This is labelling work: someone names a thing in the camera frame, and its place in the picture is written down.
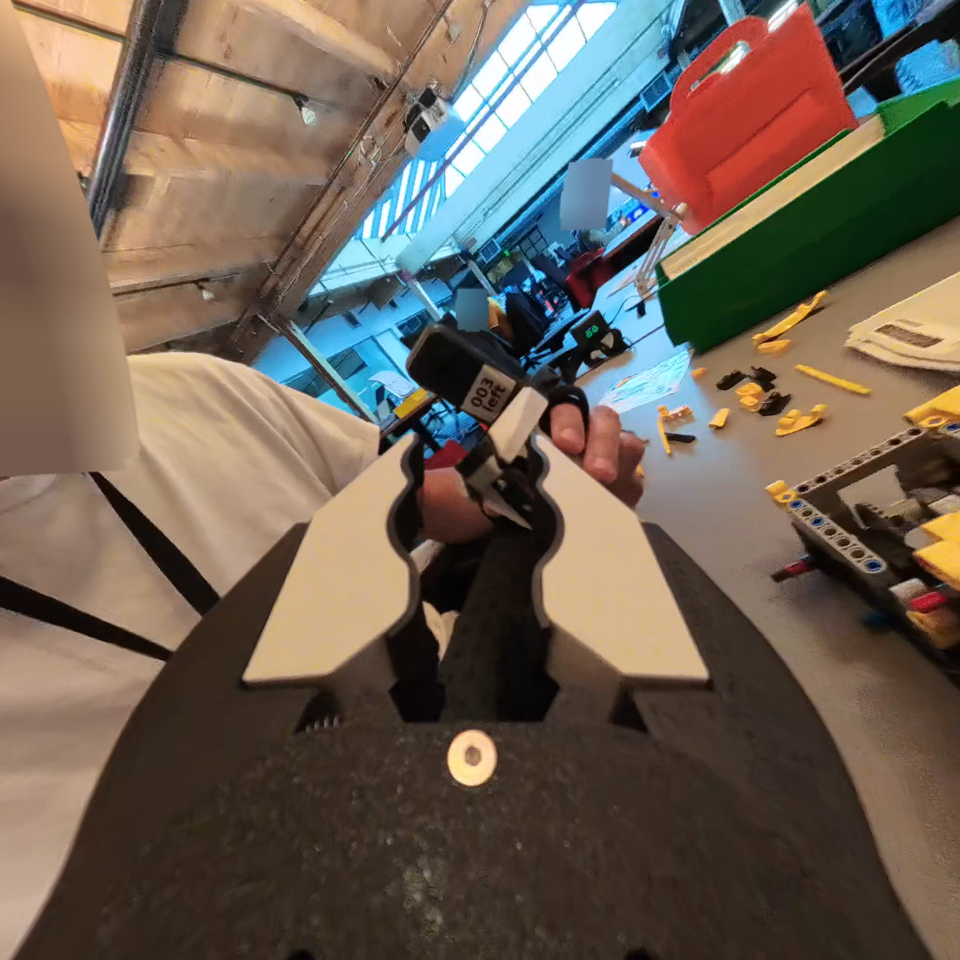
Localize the person's left hand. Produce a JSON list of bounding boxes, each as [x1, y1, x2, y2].
[[553, 403, 648, 509]]

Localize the black device green lights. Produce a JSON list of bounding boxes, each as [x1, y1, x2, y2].
[[568, 313, 630, 363]]

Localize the black harness strap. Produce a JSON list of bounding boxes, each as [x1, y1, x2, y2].
[[0, 472, 222, 663]]

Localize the ceiling camera unit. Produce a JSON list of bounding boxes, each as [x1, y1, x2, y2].
[[403, 86, 450, 157]]

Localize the person's left forearm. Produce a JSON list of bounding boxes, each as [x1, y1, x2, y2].
[[416, 468, 496, 545]]

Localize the person's white shirt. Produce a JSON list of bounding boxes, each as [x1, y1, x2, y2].
[[0, 352, 384, 960]]

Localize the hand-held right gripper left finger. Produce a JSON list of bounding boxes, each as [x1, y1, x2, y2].
[[240, 433, 423, 695]]

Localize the red office chair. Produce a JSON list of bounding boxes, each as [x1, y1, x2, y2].
[[562, 249, 610, 310]]

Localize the red plastic carry case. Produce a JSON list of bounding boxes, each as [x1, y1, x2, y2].
[[639, 3, 860, 235]]

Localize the green storage bin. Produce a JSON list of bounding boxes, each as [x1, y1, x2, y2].
[[656, 78, 960, 355]]

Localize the scattered yellow black bricks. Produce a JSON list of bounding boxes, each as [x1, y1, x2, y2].
[[656, 291, 873, 456]]

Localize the partly built toy brick car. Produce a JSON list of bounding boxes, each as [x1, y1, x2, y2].
[[765, 386, 960, 680]]

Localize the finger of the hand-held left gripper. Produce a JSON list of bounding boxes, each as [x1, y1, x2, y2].
[[456, 453, 535, 530], [487, 387, 551, 464]]

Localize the colourful printed leaflet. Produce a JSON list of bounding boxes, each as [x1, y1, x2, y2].
[[600, 348, 695, 415]]

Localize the closed instruction booklet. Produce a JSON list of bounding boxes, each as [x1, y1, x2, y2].
[[846, 273, 960, 372]]

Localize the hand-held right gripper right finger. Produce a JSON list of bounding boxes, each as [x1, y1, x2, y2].
[[531, 436, 711, 717]]

